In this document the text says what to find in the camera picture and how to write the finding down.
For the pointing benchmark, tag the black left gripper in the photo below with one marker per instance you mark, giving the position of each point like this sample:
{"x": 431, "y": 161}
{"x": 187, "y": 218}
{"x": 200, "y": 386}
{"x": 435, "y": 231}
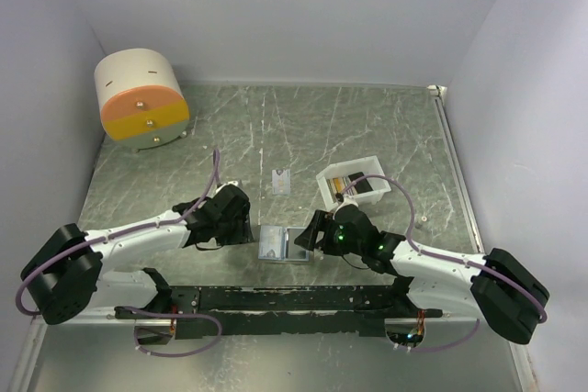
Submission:
{"x": 243, "y": 231}

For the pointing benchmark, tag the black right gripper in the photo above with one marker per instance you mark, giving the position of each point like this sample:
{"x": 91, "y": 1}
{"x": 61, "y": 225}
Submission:
{"x": 322, "y": 220}

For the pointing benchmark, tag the white card tray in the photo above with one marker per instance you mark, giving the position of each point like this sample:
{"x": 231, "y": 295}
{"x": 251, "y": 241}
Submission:
{"x": 334, "y": 179}

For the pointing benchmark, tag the blue silver card holder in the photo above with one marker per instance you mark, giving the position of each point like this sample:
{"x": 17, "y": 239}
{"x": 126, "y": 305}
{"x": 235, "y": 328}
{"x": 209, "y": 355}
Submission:
{"x": 293, "y": 253}

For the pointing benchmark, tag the white grey credit card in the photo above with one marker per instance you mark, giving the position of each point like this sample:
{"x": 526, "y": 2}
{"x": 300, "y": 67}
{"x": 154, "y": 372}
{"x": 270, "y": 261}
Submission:
{"x": 281, "y": 185}

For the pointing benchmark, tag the black gold VIP card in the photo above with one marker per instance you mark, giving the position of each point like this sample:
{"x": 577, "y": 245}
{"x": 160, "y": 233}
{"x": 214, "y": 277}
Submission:
{"x": 361, "y": 185}

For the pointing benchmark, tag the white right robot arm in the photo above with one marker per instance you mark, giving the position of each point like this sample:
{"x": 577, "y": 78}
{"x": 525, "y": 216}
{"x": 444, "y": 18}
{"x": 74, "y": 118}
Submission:
{"x": 495, "y": 287}

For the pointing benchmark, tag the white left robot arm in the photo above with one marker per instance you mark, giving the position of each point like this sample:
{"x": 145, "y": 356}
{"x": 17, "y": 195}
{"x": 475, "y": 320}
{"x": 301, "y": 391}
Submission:
{"x": 77, "y": 270}

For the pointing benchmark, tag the round drawer cabinet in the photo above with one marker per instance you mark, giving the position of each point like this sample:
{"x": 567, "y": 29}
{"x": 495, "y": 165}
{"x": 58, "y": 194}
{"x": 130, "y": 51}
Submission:
{"x": 140, "y": 102}

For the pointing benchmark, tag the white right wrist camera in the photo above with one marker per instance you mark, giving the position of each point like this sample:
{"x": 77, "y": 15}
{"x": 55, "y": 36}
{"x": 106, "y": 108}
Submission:
{"x": 344, "y": 200}

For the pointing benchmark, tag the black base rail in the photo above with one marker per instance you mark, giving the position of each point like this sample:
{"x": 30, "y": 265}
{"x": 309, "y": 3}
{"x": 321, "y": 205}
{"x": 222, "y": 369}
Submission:
{"x": 285, "y": 309}

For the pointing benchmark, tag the aluminium frame rail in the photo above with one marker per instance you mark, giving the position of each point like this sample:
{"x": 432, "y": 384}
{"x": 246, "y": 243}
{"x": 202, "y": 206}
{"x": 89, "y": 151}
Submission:
{"x": 457, "y": 167}

